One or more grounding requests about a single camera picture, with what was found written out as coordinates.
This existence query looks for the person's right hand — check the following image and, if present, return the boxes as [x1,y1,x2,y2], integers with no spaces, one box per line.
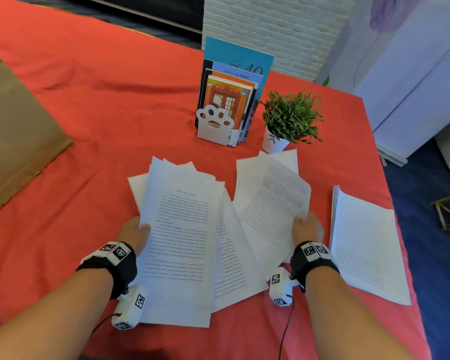
[291,211,325,249]

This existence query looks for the person's left hand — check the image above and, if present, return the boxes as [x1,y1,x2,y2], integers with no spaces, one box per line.
[115,216,151,258]

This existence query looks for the many printed white papers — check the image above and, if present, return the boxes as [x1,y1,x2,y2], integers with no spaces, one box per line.
[127,148,312,329]

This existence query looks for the gathered white paper stack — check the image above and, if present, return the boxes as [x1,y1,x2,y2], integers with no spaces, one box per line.
[329,185,412,307]

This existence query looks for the person's right forearm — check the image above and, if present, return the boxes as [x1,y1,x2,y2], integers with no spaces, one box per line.
[305,265,417,360]

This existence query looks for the person's left forearm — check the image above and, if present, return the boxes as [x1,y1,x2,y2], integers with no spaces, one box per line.
[0,267,115,360]

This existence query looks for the black left wristband with markers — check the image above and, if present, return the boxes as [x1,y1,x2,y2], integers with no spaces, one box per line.
[76,241,138,300]

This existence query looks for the black wristband with markers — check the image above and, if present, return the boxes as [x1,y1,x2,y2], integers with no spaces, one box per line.
[289,240,340,293]
[76,241,138,300]

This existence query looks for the black right wristband with markers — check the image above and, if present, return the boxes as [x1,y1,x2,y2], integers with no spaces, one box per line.
[289,240,340,293]

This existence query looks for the small green plant white pot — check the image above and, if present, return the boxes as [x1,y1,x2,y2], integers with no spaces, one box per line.
[260,89,325,154]

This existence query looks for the white paw-shaped bookend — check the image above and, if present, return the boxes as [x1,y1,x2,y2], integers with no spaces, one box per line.
[196,104,240,148]

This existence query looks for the brown cardboard sheet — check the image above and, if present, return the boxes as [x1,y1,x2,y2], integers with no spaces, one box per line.
[0,39,74,224]

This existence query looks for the orange house picture book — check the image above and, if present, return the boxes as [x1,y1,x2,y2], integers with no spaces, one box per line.
[204,74,255,141]

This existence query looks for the red tablecloth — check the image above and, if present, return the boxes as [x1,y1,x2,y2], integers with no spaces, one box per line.
[0,0,434,360]

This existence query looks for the plain orange book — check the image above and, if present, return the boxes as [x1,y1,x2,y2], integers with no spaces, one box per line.
[206,69,259,91]

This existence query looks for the white banner with purple flower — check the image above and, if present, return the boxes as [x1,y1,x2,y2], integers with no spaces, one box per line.
[314,0,450,132]

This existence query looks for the white brick pattern panel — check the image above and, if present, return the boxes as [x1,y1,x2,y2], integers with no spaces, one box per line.
[201,0,360,82]

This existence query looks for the black furniture piece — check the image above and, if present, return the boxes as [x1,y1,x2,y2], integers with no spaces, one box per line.
[56,0,205,34]

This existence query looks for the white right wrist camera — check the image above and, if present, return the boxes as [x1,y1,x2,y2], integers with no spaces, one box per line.
[268,267,299,307]

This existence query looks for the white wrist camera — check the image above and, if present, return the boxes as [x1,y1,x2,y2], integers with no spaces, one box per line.
[268,267,299,307]
[111,284,149,331]

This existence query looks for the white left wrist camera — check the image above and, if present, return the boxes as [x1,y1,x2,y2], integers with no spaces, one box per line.
[111,284,149,331]

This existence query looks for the black left camera cable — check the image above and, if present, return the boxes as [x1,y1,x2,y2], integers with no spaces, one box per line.
[89,312,122,336]

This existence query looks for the black camera cable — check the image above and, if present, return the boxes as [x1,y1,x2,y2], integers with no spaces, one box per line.
[278,294,296,360]
[89,312,122,336]

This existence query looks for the black right camera cable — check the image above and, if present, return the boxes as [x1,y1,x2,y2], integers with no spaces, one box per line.
[278,294,296,360]

